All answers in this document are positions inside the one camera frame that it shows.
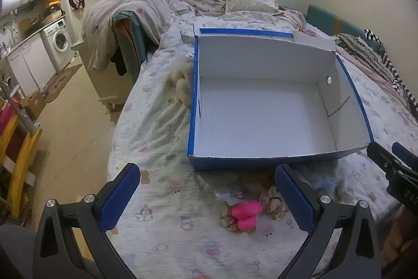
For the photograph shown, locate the floral fabric scrunchie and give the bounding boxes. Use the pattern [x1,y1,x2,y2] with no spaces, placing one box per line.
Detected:
[220,212,240,231]

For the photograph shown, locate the teal headboard cushion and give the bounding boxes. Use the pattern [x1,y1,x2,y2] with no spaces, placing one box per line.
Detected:
[305,4,386,54]

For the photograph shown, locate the knitted zigzag blanket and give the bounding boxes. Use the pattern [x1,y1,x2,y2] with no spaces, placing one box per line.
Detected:
[335,33,392,83]

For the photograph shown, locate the yellow wooden rack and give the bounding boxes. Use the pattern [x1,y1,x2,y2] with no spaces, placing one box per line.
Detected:
[0,96,43,227]

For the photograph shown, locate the brown door mat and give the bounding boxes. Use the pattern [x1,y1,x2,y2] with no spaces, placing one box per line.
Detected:
[44,63,83,103]

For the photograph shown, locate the cream fluffy plush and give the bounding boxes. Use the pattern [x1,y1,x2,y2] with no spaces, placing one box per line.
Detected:
[165,58,195,108]

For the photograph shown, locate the beige wooden bedside furniture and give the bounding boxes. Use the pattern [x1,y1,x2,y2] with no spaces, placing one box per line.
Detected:
[80,40,142,111]

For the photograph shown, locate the white water heater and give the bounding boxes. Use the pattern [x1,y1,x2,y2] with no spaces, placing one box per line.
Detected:
[0,0,31,15]

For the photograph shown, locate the cream satin scrunchie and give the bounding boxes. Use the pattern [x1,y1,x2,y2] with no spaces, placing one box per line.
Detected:
[259,186,288,221]

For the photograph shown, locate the black and white striped cloth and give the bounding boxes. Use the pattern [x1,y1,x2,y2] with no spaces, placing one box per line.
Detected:
[363,29,418,126]

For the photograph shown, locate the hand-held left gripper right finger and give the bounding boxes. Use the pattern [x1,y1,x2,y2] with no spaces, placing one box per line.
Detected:
[275,163,381,279]

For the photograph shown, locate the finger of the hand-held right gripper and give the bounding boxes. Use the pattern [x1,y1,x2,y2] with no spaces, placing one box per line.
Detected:
[392,142,418,172]
[367,142,401,175]

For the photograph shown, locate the red bag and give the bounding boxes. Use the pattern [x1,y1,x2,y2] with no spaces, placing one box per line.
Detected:
[0,103,17,136]

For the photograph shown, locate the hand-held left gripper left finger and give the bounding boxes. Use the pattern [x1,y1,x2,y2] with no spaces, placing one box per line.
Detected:
[33,163,141,279]

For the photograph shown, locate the blue and white cardboard box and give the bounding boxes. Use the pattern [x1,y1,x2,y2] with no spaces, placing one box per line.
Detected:
[187,23,375,172]

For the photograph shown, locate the patterned grey quilt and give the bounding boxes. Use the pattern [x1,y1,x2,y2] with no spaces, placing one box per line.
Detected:
[82,0,227,72]

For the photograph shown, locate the person's right hand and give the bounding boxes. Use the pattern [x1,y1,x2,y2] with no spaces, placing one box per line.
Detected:
[385,208,418,268]

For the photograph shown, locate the teal draped cloth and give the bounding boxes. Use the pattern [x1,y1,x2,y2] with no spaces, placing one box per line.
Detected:
[113,13,160,77]

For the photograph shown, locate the white washing machine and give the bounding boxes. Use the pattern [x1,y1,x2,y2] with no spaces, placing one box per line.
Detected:
[40,19,74,72]

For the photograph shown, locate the white kitchen cabinet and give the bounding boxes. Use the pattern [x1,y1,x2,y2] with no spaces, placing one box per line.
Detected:
[7,34,57,96]

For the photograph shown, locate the pink plush scrunchie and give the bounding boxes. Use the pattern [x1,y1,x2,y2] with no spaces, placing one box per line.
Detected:
[231,201,264,232]

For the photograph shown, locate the light blue fluffy scrunchie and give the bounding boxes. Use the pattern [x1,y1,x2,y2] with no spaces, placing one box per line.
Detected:
[307,168,340,198]

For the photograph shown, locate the brown cardboard box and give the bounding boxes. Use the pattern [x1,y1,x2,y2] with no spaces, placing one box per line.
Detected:
[21,91,47,119]

